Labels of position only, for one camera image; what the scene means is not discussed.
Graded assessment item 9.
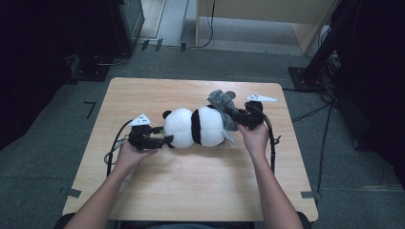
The black metal stand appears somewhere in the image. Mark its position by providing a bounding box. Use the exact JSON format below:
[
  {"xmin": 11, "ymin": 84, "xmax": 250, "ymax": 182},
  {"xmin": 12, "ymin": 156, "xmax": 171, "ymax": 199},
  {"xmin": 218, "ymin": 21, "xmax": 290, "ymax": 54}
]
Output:
[{"xmin": 288, "ymin": 0, "xmax": 362, "ymax": 94}]

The person's left hand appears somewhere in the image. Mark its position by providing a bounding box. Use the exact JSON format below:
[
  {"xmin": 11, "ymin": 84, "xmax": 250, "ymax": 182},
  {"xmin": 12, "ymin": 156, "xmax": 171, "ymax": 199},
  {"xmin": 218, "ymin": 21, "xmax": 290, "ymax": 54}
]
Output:
[{"xmin": 116, "ymin": 141, "xmax": 160, "ymax": 175}]

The dark curtain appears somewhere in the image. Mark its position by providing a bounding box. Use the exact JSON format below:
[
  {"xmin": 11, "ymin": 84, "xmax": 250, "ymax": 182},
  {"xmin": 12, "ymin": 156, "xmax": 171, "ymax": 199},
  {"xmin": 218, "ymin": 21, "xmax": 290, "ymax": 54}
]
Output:
[
  {"xmin": 0, "ymin": 0, "xmax": 75, "ymax": 151},
  {"xmin": 330, "ymin": 0, "xmax": 405, "ymax": 189}
]

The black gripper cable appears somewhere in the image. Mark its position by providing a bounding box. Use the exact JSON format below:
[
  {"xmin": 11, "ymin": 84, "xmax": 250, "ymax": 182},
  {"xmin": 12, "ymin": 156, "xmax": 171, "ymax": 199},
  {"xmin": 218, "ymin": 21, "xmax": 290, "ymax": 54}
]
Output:
[
  {"xmin": 106, "ymin": 118, "xmax": 135, "ymax": 177},
  {"xmin": 253, "ymin": 106, "xmax": 282, "ymax": 175}
]

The short black floor cable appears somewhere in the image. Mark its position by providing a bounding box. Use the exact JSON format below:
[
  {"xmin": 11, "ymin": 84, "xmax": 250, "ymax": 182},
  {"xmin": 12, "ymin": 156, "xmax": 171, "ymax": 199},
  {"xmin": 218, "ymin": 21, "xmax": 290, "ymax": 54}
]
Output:
[{"xmin": 290, "ymin": 102, "xmax": 332, "ymax": 124}]

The black and white panda plush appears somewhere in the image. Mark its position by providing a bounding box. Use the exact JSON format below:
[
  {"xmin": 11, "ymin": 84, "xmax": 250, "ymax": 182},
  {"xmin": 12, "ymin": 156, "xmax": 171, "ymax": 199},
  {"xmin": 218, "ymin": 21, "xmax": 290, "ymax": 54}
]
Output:
[{"xmin": 161, "ymin": 104, "xmax": 238, "ymax": 150}]

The tangled cable bundle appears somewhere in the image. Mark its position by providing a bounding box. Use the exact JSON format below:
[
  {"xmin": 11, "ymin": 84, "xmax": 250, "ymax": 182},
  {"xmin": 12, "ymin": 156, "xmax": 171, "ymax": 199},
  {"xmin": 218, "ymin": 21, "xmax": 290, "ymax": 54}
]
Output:
[{"xmin": 317, "ymin": 50, "xmax": 342, "ymax": 103}]

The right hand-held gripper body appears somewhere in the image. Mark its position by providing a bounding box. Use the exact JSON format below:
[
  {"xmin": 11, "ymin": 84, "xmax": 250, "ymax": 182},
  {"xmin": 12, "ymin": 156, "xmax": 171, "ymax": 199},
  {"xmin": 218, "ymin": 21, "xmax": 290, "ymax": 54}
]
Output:
[{"xmin": 237, "ymin": 94, "xmax": 279, "ymax": 131}]

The black hanging cable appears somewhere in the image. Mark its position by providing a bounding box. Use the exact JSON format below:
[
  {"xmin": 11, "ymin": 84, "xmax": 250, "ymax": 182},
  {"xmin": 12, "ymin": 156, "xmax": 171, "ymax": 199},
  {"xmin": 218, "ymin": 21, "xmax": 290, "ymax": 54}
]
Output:
[{"xmin": 190, "ymin": 0, "xmax": 217, "ymax": 50}]

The thin pale wire bundle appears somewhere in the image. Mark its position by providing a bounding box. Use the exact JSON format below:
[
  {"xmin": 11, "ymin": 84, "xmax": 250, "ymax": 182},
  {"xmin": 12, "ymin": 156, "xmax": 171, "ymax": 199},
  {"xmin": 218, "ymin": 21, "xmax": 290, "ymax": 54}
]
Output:
[{"xmin": 102, "ymin": 139, "xmax": 130, "ymax": 165}]

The grey speckled knitted cloth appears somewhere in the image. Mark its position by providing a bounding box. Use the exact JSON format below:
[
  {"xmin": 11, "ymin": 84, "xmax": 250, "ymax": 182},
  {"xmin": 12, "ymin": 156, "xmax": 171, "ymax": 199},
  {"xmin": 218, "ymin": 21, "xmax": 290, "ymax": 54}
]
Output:
[{"xmin": 207, "ymin": 89, "xmax": 240, "ymax": 133}]

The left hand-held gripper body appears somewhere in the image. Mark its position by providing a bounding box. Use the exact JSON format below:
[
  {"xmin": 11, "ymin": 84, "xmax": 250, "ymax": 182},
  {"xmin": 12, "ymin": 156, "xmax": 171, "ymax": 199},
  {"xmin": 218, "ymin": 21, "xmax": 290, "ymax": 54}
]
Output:
[{"xmin": 128, "ymin": 113, "xmax": 160, "ymax": 152}]

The black angled floor tape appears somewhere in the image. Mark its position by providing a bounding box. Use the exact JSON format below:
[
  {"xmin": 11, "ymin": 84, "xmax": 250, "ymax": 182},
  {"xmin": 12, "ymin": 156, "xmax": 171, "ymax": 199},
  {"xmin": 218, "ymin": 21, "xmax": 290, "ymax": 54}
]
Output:
[{"xmin": 83, "ymin": 100, "xmax": 97, "ymax": 120}]

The long black floor cable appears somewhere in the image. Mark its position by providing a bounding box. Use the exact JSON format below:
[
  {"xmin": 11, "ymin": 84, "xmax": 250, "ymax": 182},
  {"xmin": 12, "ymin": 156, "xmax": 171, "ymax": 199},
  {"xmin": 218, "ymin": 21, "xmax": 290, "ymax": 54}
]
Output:
[{"xmin": 315, "ymin": 104, "xmax": 334, "ymax": 196}]

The black equipment cabinet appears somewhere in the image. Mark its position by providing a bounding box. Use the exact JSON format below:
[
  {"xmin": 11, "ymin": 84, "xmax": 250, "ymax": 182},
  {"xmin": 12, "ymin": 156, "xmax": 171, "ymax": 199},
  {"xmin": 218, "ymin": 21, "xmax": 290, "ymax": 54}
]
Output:
[{"xmin": 106, "ymin": 0, "xmax": 146, "ymax": 59}]

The black chair armrest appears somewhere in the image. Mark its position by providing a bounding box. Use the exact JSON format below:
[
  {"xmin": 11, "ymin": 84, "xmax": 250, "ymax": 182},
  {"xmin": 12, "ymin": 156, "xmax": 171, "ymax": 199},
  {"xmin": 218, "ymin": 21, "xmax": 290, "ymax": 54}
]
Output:
[
  {"xmin": 52, "ymin": 212, "xmax": 84, "ymax": 229},
  {"xmin": 295, "ymin": 211, "xmax": 313, "ymax": 229}
]

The black stand base plate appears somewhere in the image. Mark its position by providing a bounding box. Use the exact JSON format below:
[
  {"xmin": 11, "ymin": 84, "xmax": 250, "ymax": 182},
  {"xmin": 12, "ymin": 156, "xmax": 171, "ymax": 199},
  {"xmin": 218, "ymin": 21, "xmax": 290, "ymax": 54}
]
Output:
[{"xmin": 70, "ymin": 64, "xmax": 112, "ymax": 83}]

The person's grey clothing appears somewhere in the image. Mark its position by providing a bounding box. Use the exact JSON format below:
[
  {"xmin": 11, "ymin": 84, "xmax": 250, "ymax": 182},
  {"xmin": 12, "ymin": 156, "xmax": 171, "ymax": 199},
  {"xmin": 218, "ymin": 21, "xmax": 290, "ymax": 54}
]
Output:
[{"xmin": 120, "ymin": 220, "xmax": 256, "ymax": 229}]

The light wooden cabinet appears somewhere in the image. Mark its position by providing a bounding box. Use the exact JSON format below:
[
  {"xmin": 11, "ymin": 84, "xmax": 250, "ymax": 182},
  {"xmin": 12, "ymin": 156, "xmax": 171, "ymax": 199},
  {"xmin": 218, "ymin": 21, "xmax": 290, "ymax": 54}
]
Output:
[{"xmin": 195, "ymin": 0, "xmax": 339, "ymax": 55}]

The person's right hand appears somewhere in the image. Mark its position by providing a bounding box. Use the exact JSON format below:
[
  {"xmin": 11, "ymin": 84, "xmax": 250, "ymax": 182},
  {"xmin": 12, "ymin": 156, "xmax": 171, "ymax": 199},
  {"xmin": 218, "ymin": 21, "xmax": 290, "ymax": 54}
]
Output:
[{"xmin": 237, "ymin": 122, "xmax": 271, "ymax": 162}]

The black looped floor cable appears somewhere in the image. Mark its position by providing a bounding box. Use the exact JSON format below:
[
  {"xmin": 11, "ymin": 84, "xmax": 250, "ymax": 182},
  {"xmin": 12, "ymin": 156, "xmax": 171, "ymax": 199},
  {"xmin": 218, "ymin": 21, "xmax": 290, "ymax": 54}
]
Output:
[{"xmin": 93, "ymin": 52, "xmax": 132, "ymax": 67}]

